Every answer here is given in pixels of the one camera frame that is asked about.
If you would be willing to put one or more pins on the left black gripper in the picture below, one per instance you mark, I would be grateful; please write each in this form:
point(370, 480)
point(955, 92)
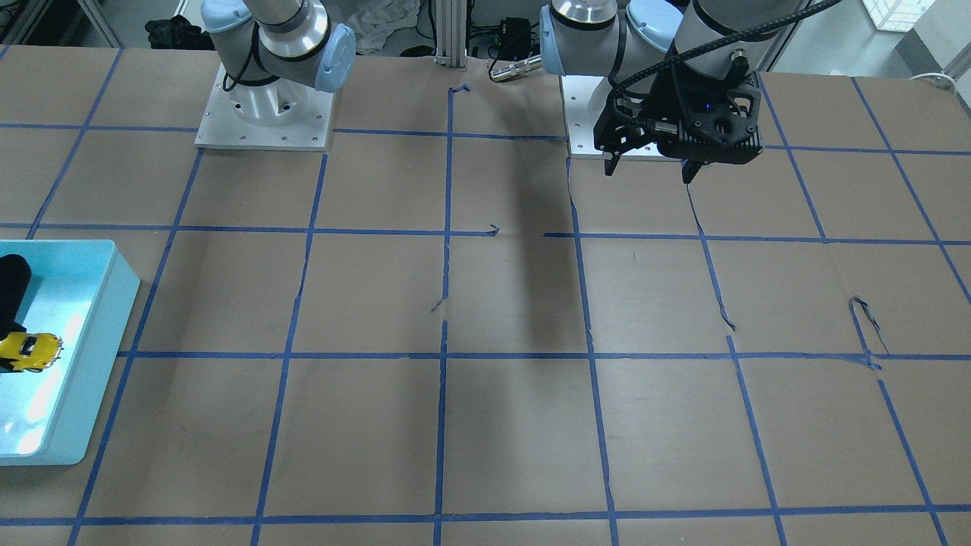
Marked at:
point(661, 97)

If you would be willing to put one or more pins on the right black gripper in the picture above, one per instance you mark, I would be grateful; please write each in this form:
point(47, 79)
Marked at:
point(3, 292)

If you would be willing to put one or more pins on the yellow beetle toy car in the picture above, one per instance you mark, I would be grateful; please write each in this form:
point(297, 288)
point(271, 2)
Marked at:
point(33, 352)

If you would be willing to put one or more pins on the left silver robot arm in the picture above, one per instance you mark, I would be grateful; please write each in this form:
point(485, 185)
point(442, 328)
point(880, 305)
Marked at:
point(630, 43)

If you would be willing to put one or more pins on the teal plastic storage bin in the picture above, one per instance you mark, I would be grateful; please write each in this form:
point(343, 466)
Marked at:
point(65, 304)

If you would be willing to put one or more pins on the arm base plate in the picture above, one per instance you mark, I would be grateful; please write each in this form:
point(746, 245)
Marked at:
point(584, 98)
point(281, 116)

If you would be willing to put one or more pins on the aluminium frame post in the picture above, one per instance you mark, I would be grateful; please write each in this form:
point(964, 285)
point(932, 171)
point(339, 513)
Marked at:
point(451, 30)

